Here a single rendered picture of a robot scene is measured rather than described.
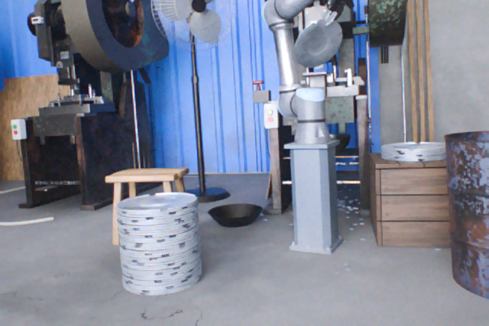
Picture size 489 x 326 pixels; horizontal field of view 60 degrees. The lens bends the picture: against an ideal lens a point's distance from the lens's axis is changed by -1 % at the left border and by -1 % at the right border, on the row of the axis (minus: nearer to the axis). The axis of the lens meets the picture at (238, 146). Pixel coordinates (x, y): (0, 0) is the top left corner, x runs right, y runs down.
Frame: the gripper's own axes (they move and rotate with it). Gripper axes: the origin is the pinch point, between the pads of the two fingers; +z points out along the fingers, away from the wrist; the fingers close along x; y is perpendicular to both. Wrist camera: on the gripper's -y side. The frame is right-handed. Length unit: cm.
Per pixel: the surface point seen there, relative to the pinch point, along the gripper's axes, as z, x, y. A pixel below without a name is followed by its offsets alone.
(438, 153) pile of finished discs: 4, 88, 2
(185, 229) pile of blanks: 39, 77, 103
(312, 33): 6.5, 0.3, 6.6
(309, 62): 23.3, 3.4, 0.7
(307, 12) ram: 9.4, -25.8, -10.6
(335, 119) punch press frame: 39, 33, -8
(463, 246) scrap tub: 0, 126, 39
